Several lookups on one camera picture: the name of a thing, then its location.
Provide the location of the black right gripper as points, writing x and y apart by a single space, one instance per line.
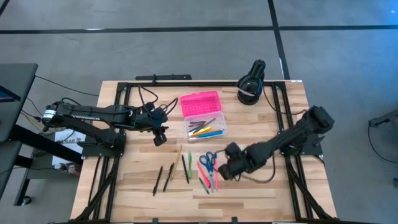
233 168

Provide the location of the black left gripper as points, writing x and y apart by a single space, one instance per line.
154 116

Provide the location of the teal pen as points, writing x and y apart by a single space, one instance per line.
215 155

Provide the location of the yellow pencil pink eraser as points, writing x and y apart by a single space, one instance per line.
176 162

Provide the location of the pink highlighter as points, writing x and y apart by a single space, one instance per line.
203 175

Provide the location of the dark green pen white print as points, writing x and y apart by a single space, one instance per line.
204 185

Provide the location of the light blue marker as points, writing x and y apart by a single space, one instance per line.
213 134

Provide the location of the translucent green pen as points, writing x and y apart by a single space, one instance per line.
190 165

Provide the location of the yellow highlighter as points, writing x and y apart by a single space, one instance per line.
203 130

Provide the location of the clear pencil box pink lid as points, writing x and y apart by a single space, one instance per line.
199 104

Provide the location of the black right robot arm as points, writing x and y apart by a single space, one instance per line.
286 140

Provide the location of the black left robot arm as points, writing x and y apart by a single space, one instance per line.
102 113

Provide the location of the black tape dispenser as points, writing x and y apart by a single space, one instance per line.
248 93

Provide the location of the white printed paper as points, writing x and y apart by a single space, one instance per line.
66 138

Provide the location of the black side desk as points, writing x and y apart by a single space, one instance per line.
15 102

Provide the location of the dark grey side desk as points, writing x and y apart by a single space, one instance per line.
7 168

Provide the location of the grey stand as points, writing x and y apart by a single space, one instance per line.
390 117

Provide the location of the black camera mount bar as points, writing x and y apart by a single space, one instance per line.
168 77

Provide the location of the black metal table frame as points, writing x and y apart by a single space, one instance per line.
202 84

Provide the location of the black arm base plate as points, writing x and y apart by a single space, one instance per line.
93 152
315 152

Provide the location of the black desk leg frame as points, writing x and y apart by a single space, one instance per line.
46 145

